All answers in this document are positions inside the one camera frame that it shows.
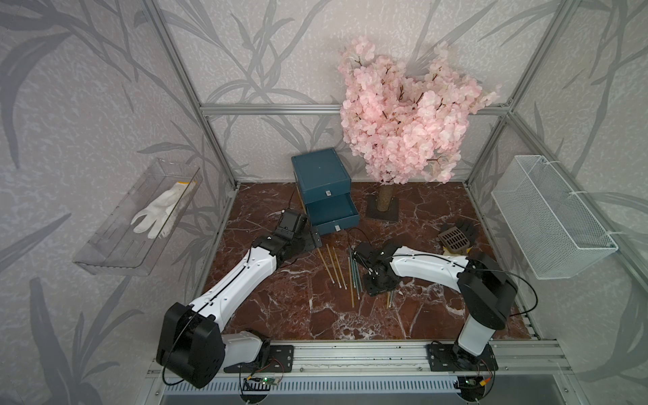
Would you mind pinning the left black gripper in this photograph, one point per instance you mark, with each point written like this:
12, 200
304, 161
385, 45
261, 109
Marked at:
310, 244

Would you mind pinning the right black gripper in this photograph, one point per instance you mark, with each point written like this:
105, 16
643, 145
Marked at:
371, 292

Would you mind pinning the teal drawer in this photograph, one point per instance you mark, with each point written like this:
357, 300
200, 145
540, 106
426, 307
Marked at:
333, 214

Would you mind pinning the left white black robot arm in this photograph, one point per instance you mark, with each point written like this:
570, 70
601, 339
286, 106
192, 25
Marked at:
192, 344

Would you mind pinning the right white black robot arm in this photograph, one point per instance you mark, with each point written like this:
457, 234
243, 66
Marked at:
488, 295

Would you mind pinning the teal drawer cabinet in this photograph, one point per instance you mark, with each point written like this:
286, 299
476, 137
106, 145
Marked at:
320, 175

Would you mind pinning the green pencil bundle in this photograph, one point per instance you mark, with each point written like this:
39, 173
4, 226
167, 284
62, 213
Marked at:
357, 279

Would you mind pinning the beige slotted scoop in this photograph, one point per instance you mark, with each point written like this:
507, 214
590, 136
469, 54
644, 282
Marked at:
453, 241

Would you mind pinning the white glove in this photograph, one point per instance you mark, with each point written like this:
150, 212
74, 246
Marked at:
158, 217

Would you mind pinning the right circuit board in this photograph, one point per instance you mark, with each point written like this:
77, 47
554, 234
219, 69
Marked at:
472, 383

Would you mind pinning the circuit board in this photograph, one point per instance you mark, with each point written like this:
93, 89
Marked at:
262, 384
472, 383

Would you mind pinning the pink blossom artificial tree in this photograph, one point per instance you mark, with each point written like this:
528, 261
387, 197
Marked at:
405, 127

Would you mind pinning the left circuit board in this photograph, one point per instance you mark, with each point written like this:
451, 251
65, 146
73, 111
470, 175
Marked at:
262, 384

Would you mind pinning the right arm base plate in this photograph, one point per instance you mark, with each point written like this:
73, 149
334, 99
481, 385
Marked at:
451, 358

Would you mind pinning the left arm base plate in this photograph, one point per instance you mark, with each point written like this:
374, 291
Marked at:
274, 358

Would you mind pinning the clear plastic wall tray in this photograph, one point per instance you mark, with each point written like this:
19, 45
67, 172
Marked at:
135, 234

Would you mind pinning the white wire mesh basket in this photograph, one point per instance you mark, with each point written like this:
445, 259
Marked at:
557, 233

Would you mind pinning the aluminium front rail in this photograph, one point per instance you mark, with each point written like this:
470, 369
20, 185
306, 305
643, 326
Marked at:
408, 358

